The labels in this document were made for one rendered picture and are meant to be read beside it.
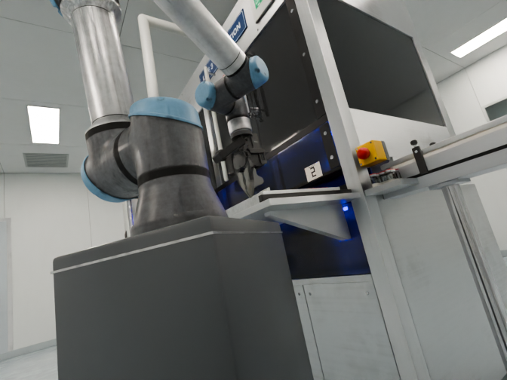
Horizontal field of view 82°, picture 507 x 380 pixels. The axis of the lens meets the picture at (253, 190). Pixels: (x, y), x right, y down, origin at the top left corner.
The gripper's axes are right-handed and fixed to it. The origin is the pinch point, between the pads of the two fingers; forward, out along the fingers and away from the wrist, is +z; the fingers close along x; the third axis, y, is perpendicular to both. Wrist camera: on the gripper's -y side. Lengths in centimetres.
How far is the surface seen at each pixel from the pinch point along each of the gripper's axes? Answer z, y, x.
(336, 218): 12.5, 32.5, -3.4
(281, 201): 5.6, 1.9, -11.8
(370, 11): -87, 91, -11
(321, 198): 6.1, 18.0, -11.8
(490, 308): 48, 51, -34
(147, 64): -115, 10, 97
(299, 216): 9.8, 15.2, -3.4
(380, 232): 20.5, 40.5, -13.6
